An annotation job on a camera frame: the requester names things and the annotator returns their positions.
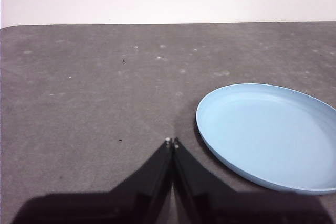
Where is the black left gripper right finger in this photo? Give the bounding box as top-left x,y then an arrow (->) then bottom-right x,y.
172,136 -> 329,224

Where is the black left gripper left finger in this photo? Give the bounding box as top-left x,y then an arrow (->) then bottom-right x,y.
10,137 -> 173,224

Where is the light blue round plate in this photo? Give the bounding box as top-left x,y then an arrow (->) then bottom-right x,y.
195,83 -> 336,196

